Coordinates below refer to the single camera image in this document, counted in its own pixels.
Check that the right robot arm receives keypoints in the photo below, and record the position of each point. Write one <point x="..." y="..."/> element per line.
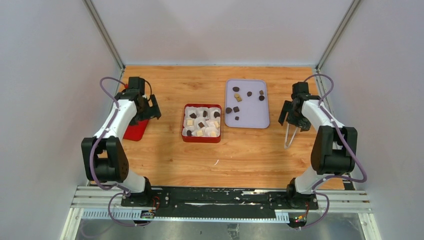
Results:
<point x="333" y="148"/>

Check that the steel tongs with grey handle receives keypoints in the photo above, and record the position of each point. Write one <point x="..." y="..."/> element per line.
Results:
<point x="289" y="136"/>

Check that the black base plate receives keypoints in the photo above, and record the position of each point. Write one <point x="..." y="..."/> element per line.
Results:
<point x="217" y="203"/>

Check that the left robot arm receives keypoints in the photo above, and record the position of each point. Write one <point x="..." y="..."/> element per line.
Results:
<point x="104" y="158"/>

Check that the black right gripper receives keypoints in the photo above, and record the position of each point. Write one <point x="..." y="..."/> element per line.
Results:
<point x="304" y="123"/>

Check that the red box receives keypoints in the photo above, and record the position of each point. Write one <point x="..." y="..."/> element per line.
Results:
<point x="202" y="139"/>

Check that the lavender plastic tray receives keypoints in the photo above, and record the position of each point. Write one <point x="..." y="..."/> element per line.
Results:
<point x="253" y="110"/>

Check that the aluminium frame rail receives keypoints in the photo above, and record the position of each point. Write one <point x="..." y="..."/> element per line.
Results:
<point x="95" y="203"/>

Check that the red box lid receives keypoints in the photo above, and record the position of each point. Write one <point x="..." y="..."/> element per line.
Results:
<point x="135" y="132"/>

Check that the white paper liner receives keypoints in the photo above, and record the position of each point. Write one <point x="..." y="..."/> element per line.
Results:
<point x="207" y="121"/>

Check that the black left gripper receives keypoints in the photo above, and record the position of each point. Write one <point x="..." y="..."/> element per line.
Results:
<point x="152" y="112"/>

